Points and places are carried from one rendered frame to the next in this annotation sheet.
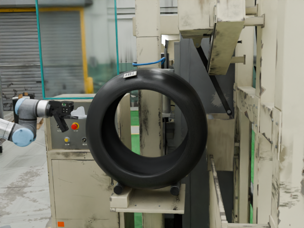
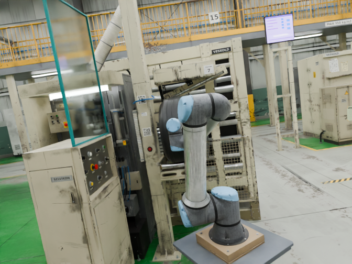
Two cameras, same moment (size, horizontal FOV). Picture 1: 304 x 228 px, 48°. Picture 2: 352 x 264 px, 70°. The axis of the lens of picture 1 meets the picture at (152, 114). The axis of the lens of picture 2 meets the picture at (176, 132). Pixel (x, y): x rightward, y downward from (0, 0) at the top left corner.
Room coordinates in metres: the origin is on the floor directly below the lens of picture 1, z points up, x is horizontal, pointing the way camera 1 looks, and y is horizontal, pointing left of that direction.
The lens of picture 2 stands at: (1.71, 2.30, 1.47)
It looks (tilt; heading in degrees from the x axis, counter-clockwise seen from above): 7 degrees down; 272
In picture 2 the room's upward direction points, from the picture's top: 8 degrees counter-clockwise
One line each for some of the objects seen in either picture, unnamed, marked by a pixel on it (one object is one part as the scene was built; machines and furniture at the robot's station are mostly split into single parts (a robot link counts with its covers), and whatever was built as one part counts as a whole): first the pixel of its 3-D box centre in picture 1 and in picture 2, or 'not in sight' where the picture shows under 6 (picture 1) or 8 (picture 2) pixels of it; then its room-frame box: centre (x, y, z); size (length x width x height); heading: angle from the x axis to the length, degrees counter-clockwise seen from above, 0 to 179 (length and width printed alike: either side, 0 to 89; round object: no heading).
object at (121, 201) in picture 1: (125, 189); (180, 172); (1.79, 0.16, 0.84); 0.36 x 0.09 x 0.06; 173
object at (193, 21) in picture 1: (206, 18); (185, 73); (1.61, -0.26, 1.71); 0.61 x 0.25 x 0.15; 173
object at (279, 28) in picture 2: not in sight; (278, 29); (-0.58, -3.22, 2.60); 0.60 x 0.05 x 0.55; 3
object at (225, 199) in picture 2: not in sight; (223, 204); (1.54, 0.93, 0.84); 0.17 x 0.15 x 0.18; 13
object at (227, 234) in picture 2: not in sight; (227, 226); (1.53, 0.93, 0.71); 0.19 x 0.19 x 0.10
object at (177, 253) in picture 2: not in sight; (168, 250); (2.02, 0.01, 0.02); 0.27 x 0.27 x 0.04; 83
